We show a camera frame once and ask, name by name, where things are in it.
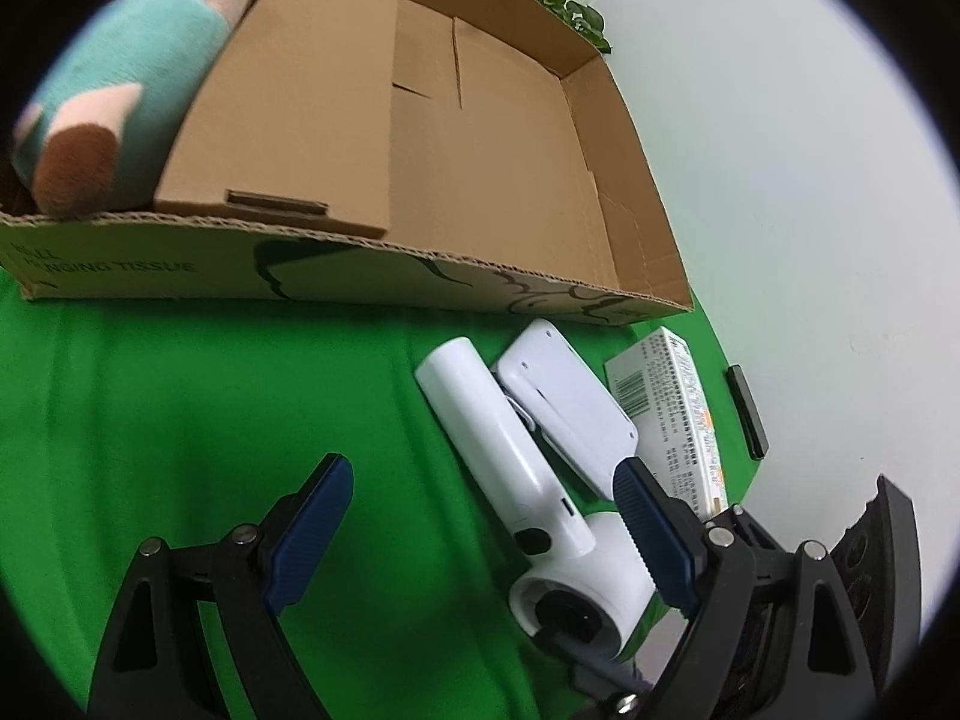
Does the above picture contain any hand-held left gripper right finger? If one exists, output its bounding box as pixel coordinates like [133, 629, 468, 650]
[613, 456, 882, 720]

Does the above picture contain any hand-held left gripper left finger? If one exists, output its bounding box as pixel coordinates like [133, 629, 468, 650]
[86, 452, 355, 720]

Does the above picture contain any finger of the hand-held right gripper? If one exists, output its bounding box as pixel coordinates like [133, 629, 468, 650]
[829, 474, 922, 706]

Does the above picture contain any white and green medicine box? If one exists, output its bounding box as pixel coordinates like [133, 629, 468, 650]
[604, 328, 732, 522]

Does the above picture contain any white handheld fan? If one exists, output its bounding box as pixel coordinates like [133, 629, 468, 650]
[415, 337, 665, 665]

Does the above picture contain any large cardboard box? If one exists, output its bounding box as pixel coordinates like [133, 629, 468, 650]
[0, 0, 695, 327]

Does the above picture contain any long brown cardboard box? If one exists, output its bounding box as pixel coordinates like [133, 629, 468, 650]
[152, 0, 406, 241]

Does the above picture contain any pink pig plush toy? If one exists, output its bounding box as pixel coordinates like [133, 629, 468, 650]
[0, 0, 271, 220]

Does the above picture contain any small black bar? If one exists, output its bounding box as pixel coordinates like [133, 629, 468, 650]
[724, 364, 770, 461]

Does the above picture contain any green tablecloth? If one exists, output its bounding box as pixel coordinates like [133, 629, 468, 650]
[0, 262, 770, 720]

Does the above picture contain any small green potted plant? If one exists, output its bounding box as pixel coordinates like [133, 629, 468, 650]
[484, 0, 614, 55]

